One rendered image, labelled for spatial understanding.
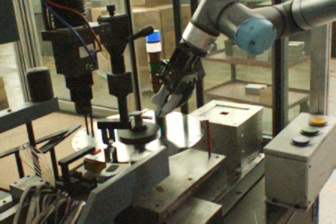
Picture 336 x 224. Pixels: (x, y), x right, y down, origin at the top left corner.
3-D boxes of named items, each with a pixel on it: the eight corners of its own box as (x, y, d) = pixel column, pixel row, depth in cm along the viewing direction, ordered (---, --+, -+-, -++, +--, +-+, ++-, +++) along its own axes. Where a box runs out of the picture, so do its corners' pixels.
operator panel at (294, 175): (301, 158, 128) (301, 112, 123) (338, 165, 121) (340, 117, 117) (263, 201, 106) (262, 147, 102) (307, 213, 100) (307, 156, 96)
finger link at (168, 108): (148, 119, 102) (165, 88, 99) (161, 115, 107) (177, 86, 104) (157, 126, 101) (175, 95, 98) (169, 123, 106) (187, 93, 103)
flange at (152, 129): (121, 125, 110) (121, 116, 109) (163, 123, 109) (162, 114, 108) (112, 142, 100) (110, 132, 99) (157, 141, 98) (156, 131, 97)
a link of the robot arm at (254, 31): (295, 19, 86) (258, -4, 93) (256, 27, 80) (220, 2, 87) (282, 52, 91) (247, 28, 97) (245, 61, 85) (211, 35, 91)
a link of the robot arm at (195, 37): (199, 21, 100) (225, 39, 97) (190, 37, 102) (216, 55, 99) (184, 19, 94) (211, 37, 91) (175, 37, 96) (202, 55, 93)
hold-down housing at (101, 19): (124, 91, 97) (113, 3, 91) (137, 94, 94) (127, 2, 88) (105, 97, 94) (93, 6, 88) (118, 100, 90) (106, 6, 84)
